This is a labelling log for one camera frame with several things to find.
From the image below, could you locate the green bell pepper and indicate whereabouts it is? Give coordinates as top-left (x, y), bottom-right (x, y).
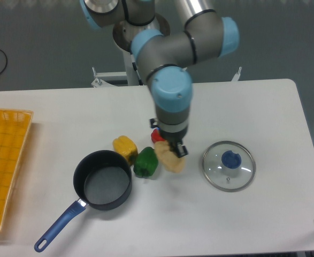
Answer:
top-left (133, 147), bottom-right (159, 177)

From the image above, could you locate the red bell pepper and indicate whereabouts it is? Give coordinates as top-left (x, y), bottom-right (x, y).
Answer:
top-left (150, 128), bottom-right (165, 143)

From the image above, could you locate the dark pot blue handle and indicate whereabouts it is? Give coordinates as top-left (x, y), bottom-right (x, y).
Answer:
top-left (34, 150), bottom-right (132, 252)

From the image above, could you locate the yellow bell pepper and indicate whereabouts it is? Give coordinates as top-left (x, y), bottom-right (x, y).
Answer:
top-left (112, 135), bottom-right (138, 165)

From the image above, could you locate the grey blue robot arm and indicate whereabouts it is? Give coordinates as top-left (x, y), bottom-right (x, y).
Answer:
top-left (80, 1), bottom-right (240, 157)

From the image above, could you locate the yellow woven basket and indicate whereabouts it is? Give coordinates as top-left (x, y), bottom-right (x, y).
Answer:
top-left (0, 109), bottom-right (34, 231)

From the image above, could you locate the beige bread loaf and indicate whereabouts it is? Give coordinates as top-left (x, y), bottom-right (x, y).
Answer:
top-left (155, 141), bottom-right (186, 173)

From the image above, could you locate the glass lid blue knob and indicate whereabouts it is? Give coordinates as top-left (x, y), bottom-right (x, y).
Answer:
top-left (201, 141), bottom-right (256, 193)

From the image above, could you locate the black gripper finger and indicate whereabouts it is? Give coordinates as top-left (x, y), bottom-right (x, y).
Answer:
top-left (175, 143), bottom-right (188, 157)

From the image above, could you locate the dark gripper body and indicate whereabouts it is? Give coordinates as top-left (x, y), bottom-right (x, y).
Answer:
top-left (160, 130), bottom-right (187, 150)

